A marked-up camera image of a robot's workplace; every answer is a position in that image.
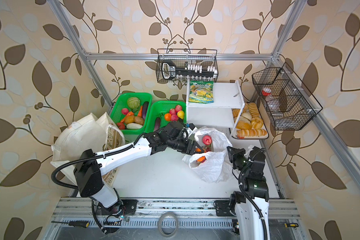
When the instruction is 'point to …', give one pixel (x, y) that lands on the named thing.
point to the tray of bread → (251, 125)
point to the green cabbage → (133, 103)
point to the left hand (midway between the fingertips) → (202, 150)
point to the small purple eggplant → (157, 124)
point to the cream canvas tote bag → (89, 133)
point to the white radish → (134, 126)
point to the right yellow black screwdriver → (291, 225)
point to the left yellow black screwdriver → (75, 224)
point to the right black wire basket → (290, 104)
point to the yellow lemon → (180, 114)
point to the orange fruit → (167, 116)
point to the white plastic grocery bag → (214, 165)
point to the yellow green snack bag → (201, 91)
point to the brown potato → (138, 120)
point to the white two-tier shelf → (224, 112)
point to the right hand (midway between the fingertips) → (227, 148)
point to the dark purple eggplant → (144, 108)
